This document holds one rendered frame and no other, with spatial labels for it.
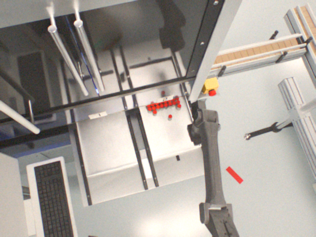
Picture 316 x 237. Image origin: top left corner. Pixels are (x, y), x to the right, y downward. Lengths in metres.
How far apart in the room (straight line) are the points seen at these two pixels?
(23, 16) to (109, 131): 0.95
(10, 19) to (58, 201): 1.08
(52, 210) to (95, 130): 0.45
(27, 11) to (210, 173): 0.76
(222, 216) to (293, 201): 1.66
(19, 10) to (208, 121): 0.74
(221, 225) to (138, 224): 1.45
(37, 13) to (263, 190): 2.20
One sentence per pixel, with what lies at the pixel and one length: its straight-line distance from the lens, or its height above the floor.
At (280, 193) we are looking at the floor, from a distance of 2.66.
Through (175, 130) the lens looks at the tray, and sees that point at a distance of 1.61.
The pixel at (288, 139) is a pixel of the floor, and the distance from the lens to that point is 2.77.
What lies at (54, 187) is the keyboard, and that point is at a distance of 1.68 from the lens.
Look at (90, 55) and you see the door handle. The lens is 0.85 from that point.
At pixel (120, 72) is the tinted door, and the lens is 1.14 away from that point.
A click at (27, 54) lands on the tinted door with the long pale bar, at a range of 0.95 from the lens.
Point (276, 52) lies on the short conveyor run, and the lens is 1.84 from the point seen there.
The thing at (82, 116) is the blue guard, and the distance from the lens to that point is 1.48.
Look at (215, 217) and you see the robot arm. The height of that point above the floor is 1.40.
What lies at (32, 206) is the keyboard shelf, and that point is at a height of 0.80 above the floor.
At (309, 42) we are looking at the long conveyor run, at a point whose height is 0.97.
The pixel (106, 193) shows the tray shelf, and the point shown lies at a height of 0.88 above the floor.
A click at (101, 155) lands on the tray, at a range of 1.59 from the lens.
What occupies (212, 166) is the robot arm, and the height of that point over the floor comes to 1.36.
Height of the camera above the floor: 2.43
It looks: 73 degrees down
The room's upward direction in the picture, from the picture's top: 7 degrees clockwise
